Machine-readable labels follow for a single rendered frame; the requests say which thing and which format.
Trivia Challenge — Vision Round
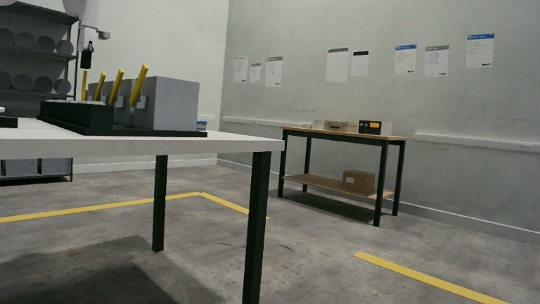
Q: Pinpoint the small round tin with blue rim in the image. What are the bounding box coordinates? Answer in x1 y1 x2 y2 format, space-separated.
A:
197 121 207 131

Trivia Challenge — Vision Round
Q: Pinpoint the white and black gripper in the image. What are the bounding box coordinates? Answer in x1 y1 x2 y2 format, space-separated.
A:
77 27 98 69

